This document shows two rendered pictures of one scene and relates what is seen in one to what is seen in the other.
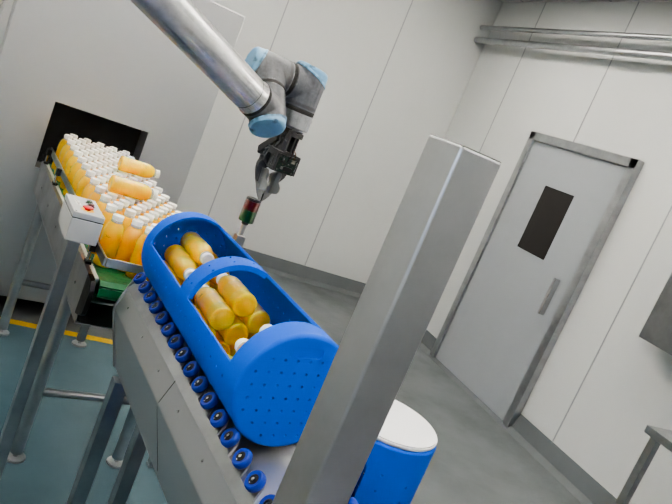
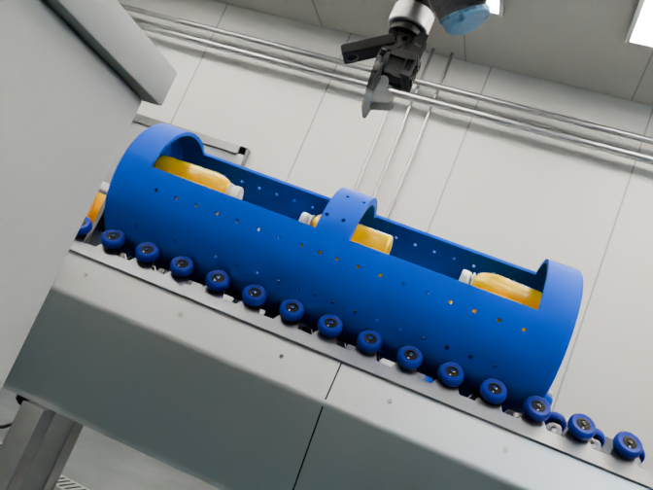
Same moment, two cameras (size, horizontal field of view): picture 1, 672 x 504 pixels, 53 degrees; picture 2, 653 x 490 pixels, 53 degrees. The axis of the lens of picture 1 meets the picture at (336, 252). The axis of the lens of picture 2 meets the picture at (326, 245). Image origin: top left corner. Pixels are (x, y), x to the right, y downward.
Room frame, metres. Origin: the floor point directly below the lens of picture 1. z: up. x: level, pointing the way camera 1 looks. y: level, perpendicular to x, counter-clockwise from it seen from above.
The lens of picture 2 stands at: (0.88, 1.13, 0.89)
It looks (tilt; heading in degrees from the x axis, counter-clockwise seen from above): 10 degrees up; 315
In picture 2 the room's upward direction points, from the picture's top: 23 degrees clockwise
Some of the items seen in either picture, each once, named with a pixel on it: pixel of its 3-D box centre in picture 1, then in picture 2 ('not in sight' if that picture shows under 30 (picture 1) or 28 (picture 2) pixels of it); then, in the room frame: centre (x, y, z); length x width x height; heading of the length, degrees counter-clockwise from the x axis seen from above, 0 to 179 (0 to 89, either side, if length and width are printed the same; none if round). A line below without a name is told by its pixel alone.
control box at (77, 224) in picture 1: (80, 218); not in sight; (2.16, 0.83, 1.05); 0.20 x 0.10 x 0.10; 34
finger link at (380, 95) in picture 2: (263, 185); (379, 96); (1.79, 0.25, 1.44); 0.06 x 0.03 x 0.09; 34
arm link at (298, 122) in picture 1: (294, 120); (409, 23); (1.80, 0.23, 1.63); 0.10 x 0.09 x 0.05; 124
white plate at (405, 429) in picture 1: (386, 418); not in sight; (1.62, -0.28, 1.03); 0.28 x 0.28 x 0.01
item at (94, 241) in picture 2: not in sight; (111, 227); (2.15, 0.47, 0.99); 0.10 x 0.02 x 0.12; 124
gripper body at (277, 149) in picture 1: (283, 150); (399, 56); (1.79, 0.23, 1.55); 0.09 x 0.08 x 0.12; 34
